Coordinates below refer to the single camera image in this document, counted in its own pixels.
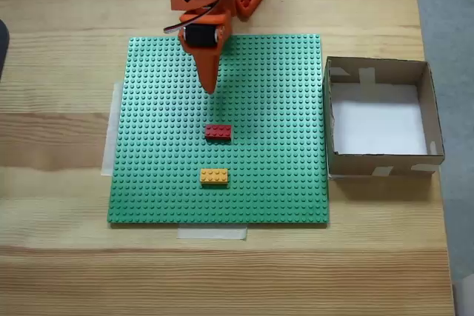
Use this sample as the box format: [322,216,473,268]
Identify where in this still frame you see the green lego baseplate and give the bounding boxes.
[106,33,330,226]

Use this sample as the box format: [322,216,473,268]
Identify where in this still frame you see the open cardboard box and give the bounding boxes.
[322,56,446,180]

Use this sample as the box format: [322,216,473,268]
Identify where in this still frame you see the short masking tape strip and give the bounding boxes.
[176,225,248,241]

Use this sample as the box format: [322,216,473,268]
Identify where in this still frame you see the long masking tape strip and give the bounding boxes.
[100,81,125,177]

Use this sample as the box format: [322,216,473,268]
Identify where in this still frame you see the white paper sheet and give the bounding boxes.
[329,82,429,156]

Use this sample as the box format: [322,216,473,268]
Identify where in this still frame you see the yellow lego block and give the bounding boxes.
[199,168,230,187]

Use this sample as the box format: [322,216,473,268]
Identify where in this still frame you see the red lego block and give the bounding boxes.
[204,124,234,144]

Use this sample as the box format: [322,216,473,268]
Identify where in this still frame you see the black rounded object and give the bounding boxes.
[0,19,10,81]

